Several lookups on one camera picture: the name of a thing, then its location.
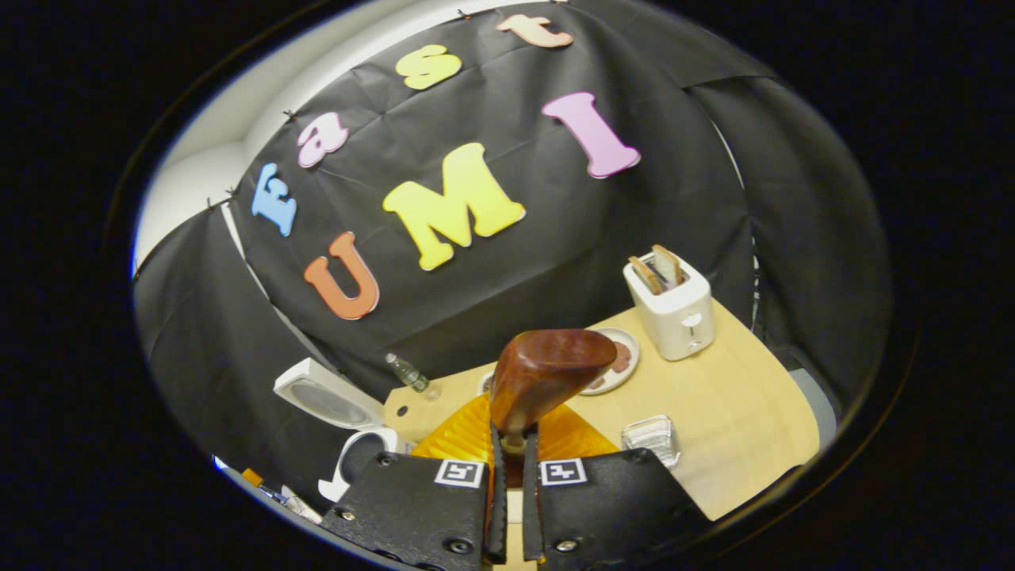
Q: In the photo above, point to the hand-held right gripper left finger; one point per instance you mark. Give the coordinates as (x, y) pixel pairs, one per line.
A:
(412, 507)

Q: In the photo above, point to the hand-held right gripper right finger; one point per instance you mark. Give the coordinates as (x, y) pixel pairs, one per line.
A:
(610, 507)

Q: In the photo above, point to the white rice cooker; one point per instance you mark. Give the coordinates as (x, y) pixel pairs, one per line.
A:
(329, 400)

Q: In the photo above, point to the brown wooden spoon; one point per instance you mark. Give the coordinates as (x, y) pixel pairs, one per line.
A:
(547, 369)

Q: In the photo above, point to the round white plate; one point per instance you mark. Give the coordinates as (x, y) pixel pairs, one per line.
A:
(626, 373)

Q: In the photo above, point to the clear plastic water bottle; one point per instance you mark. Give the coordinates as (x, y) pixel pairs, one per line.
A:
(408, 371)

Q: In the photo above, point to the brown meat piece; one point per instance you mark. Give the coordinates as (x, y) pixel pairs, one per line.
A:
(621, 357)

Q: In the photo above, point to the white toaster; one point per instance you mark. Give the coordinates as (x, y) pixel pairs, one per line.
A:
(674, 317)

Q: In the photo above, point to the toast slice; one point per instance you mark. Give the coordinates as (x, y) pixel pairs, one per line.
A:
(668, 266)
(644, 274)

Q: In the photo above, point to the black backdrop cloth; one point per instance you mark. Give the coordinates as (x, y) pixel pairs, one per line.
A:
(555, 198)

